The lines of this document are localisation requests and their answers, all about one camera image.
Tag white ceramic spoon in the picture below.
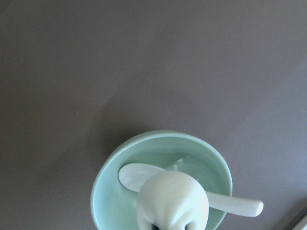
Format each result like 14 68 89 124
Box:
118 163 264 217

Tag white steamed bun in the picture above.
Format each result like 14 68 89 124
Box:
136 171 209 230

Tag light green bowl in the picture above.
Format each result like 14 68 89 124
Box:
91 130 233 230

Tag cream rabbit tray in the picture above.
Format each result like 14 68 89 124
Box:
292 216 307 230

